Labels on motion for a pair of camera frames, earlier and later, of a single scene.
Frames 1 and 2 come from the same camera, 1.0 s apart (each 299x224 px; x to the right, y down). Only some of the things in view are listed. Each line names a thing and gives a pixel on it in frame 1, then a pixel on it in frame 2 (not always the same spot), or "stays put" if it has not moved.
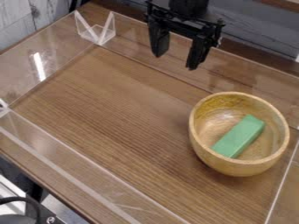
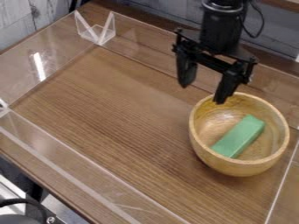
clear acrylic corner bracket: x=96 y=33 stays put
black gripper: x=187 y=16 → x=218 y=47
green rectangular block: x=238 y=137 stays put
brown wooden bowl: x=215 y=115 stays put
